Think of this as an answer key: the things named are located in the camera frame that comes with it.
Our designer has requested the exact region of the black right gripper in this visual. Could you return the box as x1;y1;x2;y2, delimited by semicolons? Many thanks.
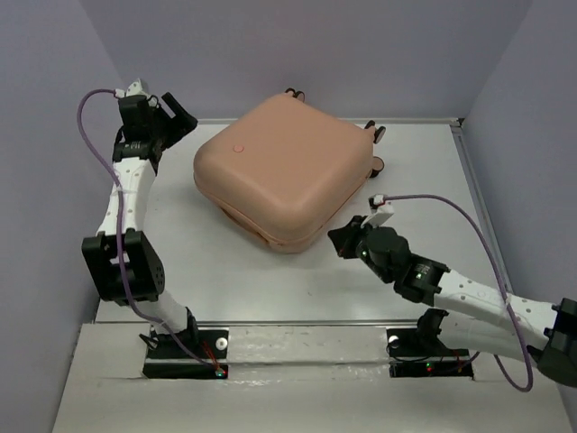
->
325;216;391;285

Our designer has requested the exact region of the pink hard-shell suitcase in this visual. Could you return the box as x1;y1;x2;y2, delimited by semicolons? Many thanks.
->
193;88;386;253

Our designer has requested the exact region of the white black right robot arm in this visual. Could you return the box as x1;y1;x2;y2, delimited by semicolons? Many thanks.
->
328;216;576;388

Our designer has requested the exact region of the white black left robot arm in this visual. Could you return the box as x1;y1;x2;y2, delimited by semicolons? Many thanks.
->
81;90;199;356

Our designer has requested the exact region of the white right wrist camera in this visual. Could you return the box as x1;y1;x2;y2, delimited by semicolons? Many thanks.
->
362;194;394;228

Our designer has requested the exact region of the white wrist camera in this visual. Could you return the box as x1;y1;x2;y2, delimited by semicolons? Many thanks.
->
114;78;151;99
362;194;394;228

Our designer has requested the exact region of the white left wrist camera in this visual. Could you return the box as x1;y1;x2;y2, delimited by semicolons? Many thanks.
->
114;78;151;99

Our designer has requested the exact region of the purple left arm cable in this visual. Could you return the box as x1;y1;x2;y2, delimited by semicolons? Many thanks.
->
76;88;224;374

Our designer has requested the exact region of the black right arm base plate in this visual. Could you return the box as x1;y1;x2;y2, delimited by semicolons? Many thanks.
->
386;327;474;379

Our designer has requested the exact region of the aluminium table edge rail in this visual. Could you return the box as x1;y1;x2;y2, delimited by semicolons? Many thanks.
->
451;118;514;294

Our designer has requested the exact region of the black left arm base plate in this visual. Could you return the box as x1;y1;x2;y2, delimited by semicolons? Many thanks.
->
139;327;229;380

